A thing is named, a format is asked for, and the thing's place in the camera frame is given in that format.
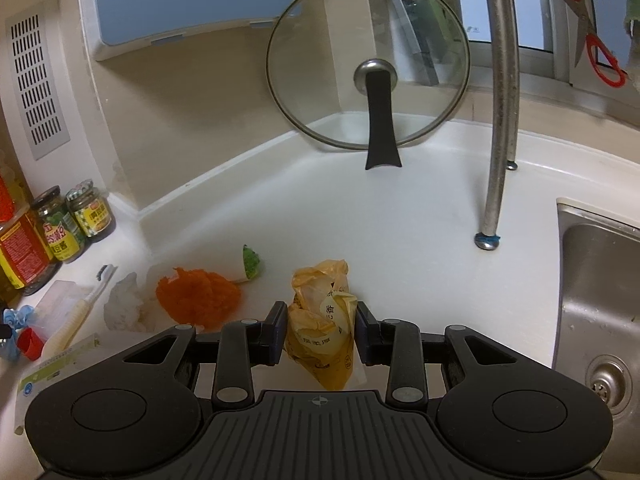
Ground white tissue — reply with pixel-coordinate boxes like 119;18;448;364
103;272;157;333

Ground clear plastic box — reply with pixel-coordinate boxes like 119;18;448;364
32;281;91;341

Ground grey wall vent grille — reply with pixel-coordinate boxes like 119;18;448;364
6;2;70;160

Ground blue plastic scrap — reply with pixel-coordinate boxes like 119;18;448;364
1;304;35;362

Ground red plastic measuring cup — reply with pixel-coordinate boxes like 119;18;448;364
16;327;44;361

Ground sauce jar checkered lid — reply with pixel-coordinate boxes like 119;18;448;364
65;179;116;243

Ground soy sauce bottle red handle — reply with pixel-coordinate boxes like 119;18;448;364
1;179;61;296

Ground red handled scissors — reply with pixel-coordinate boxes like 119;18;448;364
562;0;627;89

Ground yellow plastic bag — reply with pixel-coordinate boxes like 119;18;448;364
284;259;358;391

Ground orange mesh scrubber ball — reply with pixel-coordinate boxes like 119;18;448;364
155;268;242;332

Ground glass pot lid black handle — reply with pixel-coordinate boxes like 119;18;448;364
266;0;471;169

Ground thin steel faucet pipe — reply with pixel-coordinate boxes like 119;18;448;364
504;49;522;172

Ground green white paper package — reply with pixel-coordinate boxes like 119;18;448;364
13;334;102;436

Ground soybean paste jar black lid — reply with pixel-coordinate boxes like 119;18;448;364
32;185;87;263

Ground stainless steel sink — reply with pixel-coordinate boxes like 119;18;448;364
552;197;640;428

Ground white toothbrush cream handle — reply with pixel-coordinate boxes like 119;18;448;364
41;264;117;359

